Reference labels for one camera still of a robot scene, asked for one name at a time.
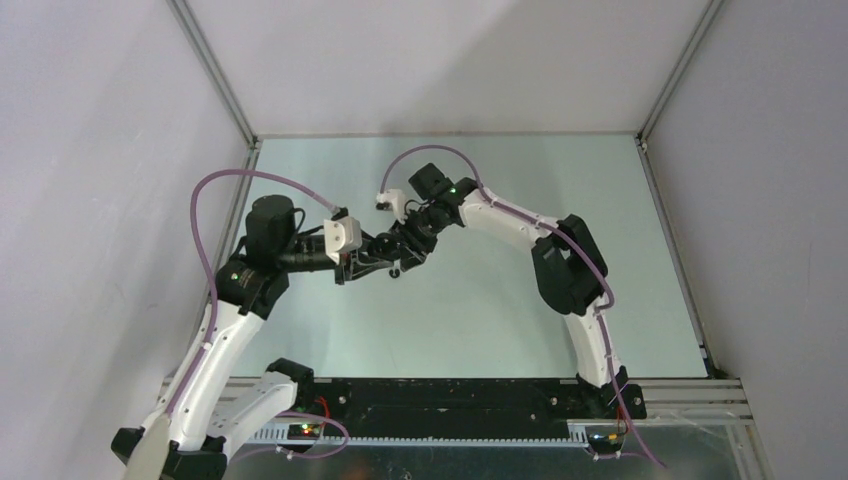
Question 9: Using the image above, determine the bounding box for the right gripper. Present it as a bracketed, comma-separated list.
[388, 203, 448, 273]

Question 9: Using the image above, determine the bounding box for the black charging case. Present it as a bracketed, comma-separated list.
[367, 235, 397, 262]

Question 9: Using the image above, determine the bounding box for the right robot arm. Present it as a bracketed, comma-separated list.
[376, 164, 633, 423]

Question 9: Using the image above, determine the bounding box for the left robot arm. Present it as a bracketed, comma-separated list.
[111, 195, 395, 479]

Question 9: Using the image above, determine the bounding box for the left controller board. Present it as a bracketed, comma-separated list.
[286, 423, 323, 441]

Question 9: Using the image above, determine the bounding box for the controller board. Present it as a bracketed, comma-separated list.
[588, 433, 627, 444]
[286, 423, 323, 441]

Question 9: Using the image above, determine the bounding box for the right controller board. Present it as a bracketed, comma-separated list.
[588, 433, 627, 444]

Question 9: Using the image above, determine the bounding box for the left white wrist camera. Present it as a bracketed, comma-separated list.
[323, 216, 363, 265]

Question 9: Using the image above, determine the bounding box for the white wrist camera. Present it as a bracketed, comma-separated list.
[323, 216, 363, 265]
[375, 189, 409, 224]

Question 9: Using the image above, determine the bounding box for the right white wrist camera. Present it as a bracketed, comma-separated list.
[375, 189, 409, 224]

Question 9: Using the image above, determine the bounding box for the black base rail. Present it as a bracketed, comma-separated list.
[295, 378, 647, 441]

